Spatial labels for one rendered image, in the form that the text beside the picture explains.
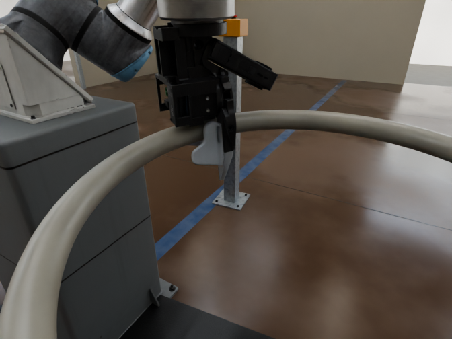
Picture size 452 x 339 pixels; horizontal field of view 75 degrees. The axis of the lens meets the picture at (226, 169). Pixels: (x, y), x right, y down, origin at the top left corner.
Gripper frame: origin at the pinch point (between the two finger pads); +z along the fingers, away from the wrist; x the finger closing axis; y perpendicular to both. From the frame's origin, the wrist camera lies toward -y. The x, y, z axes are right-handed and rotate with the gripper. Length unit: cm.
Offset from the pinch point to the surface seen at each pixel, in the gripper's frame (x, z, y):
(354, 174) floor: -92, 98, -160
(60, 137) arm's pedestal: -41.6, 7.2, 23.1
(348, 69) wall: -379, 103, -464
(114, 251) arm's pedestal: -44, 51, 18
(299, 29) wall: -470, 38, -409
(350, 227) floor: -47, 94, -106
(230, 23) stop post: -105, -11, -59
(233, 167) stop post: -102, 69, -58
